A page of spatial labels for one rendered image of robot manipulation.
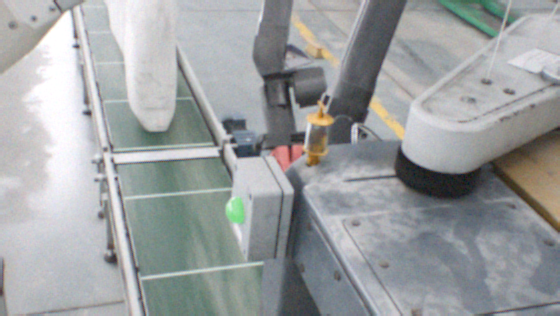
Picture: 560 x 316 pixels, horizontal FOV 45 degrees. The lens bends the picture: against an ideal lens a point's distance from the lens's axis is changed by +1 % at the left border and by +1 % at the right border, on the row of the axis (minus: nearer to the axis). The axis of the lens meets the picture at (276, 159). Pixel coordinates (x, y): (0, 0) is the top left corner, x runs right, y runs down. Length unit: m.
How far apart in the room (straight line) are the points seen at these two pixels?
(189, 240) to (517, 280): 1.62
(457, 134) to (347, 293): 0.20
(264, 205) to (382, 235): 0.13
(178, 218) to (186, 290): 0.35
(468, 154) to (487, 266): 0.12
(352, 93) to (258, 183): 0.29
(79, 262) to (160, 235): 0.59
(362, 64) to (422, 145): 0.28
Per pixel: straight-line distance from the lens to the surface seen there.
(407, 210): 0.68
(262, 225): 0.70
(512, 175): 0.79
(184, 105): 2.98
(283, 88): 1.23
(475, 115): 0.71
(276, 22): 1.26
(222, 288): 1.99
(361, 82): 0.94
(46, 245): 2.79
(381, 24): 0.95
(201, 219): 2.25
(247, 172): 0.71
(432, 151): 0.69
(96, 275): 2.62
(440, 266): 0.62
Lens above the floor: 1.70
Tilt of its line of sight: 30 degrees down
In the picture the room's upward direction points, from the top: 7 degrees clockwise
